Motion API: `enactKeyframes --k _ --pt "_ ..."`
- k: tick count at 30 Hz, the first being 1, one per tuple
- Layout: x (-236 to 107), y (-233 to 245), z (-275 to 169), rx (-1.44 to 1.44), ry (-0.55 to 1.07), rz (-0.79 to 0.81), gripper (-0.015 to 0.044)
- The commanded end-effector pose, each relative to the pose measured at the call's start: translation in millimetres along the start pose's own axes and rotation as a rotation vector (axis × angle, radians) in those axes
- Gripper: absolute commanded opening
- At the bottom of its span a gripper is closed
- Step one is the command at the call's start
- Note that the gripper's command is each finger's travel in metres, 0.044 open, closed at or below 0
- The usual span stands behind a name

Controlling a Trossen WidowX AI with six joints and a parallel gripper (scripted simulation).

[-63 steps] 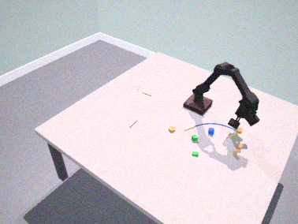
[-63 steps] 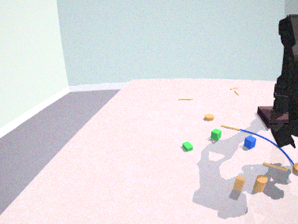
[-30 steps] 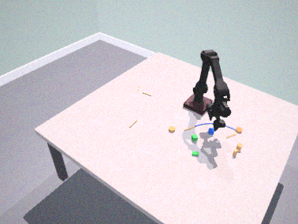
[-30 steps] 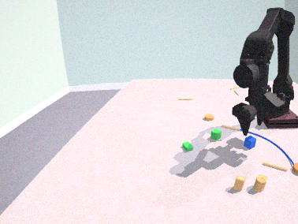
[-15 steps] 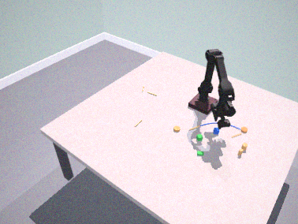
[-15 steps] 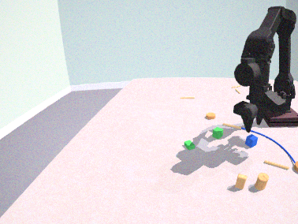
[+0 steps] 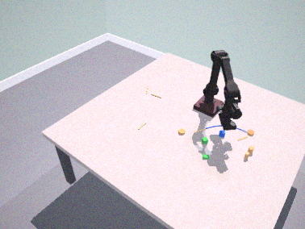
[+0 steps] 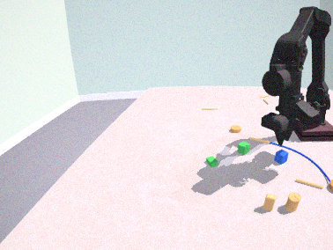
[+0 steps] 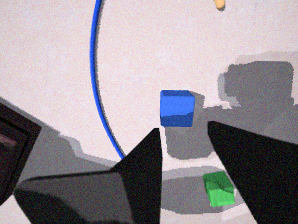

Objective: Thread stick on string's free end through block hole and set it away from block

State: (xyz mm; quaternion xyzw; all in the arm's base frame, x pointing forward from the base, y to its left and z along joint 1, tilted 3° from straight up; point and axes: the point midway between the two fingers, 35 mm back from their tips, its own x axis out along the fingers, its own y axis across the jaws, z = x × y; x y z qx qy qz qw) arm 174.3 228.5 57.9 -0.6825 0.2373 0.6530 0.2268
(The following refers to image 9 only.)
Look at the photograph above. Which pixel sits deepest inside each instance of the blue string with wooden stick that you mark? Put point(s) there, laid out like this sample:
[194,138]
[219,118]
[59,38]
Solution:
[93,78]

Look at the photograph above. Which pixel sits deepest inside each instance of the green block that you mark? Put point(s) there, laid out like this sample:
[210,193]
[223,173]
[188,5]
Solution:
[219,189]

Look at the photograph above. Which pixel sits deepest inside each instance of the thin wooden stick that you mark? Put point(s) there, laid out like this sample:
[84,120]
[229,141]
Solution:
[219,3]

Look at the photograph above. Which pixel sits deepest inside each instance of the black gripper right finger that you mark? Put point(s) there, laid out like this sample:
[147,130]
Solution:
[264,171]

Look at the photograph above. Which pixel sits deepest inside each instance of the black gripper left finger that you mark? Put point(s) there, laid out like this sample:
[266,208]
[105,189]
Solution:
[130,192]

